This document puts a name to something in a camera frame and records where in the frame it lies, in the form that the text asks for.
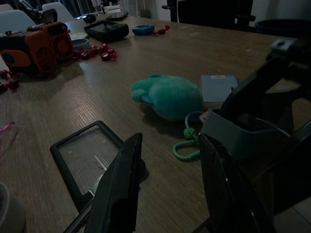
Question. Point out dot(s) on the grey round bowl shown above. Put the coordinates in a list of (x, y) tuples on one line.
[(81, 44)]

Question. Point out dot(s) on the patterned round plate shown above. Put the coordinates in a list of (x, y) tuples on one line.
[(77, 36)]

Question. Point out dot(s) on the small black round item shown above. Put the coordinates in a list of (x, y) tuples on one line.
[(90, 19)]

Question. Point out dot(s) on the black handheld controller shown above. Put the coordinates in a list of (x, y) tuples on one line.
[(107, 30)]

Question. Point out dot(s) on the small blue device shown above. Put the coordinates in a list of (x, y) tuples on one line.
[(143, 29)]

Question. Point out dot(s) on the orange black device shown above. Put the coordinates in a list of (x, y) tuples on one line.
[(64, 46), (36, 53)]

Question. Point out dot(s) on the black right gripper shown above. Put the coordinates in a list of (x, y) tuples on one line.
[(301, 55)]

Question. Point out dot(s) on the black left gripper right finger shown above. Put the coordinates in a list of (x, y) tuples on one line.
[(223, 194)]

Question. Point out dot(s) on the red wrapped candy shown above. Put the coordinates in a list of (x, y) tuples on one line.
[(4, 74), (94, 51), (161, 30), (108, 57), (106, 47), (83, 54), (13, 84)]

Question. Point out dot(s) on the black-framed clear card holder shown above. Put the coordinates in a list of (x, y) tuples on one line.
[(57, 151)]

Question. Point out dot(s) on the clear plastic pouch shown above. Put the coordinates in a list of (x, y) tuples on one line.
[(216, 89)]

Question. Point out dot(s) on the teal plush toy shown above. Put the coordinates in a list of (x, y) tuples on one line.
[(170, 97)]

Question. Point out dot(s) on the black chair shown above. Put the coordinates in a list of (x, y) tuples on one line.
[(48, 15)]

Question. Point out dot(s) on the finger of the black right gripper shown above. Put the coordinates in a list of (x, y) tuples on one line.
[(296, 165)]

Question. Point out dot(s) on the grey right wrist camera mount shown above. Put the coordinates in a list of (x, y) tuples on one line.
[(274, 48)]

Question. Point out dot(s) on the dark round bin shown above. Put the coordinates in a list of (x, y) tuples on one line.
[(281, 29)]

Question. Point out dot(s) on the wooden table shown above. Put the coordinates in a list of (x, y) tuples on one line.
[(145, 60)]

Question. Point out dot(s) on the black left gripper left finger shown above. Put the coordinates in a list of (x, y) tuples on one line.
[(116, 189)]

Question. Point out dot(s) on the pink ribbon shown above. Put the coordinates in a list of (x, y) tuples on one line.
[(8, 126)]

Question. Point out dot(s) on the white plastic chair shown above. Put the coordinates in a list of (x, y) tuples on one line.
[(57, 8), (17, 21)]

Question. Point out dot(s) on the keys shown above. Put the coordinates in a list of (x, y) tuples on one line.
[(189, 133)]

